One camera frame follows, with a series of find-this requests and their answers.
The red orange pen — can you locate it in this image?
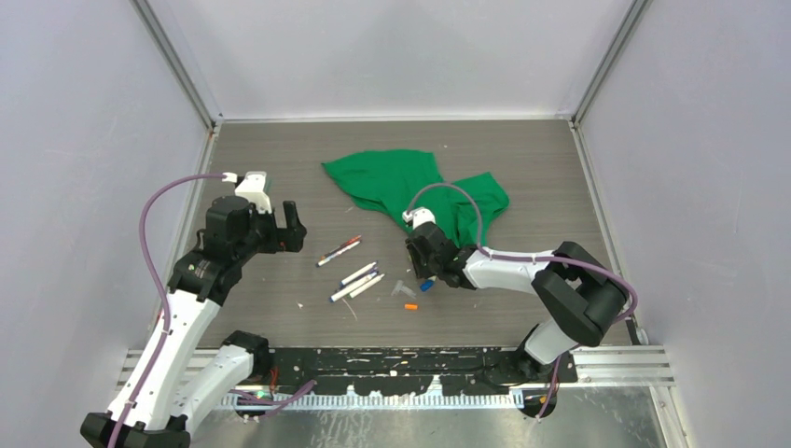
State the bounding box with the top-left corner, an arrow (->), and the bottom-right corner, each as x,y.
320,234 -> 362,260

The white marker green tip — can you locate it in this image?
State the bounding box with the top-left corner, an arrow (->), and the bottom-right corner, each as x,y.
349,273 -> 385,299

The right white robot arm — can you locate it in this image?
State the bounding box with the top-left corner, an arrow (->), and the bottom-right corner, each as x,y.
406,222 -> 631,384

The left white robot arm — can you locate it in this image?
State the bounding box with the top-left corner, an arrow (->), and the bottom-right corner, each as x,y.
80,196 -> 307,447

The white marker blue end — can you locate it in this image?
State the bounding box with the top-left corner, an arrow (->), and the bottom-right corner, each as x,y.
328,285 -> 362,302

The white marker blue tip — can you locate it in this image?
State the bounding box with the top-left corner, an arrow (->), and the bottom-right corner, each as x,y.
340,261 -> 378,287

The green cloth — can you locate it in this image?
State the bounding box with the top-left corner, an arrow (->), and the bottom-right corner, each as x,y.
322,149 -> 510,246

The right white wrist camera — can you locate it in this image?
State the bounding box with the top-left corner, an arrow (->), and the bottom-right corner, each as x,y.
402,207 -> 436,231

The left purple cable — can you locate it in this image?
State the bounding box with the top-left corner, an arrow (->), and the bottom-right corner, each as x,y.
104,173 -> 239,448

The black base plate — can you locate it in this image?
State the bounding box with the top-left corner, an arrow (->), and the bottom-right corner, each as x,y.
241,346 -> 551,397

